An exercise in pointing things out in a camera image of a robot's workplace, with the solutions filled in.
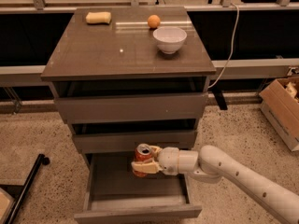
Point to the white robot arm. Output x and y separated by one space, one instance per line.
209 164

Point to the open bottom drawer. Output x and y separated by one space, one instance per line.
115 195

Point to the orange fruit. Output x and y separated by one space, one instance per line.
153 21

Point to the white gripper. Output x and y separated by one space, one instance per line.
168 160

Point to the yellow sponge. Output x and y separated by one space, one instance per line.
98 17

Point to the grey drawer cabinet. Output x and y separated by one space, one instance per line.
122 59

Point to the top drawer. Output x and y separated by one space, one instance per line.
131 108

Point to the red coke can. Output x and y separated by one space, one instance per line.
143 152

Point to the middle drawer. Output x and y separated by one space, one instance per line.
126 142

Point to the black metal bar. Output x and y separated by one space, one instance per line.
16 194

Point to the white bowl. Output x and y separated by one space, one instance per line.
169 39

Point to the cardboard box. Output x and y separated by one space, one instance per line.
281 107

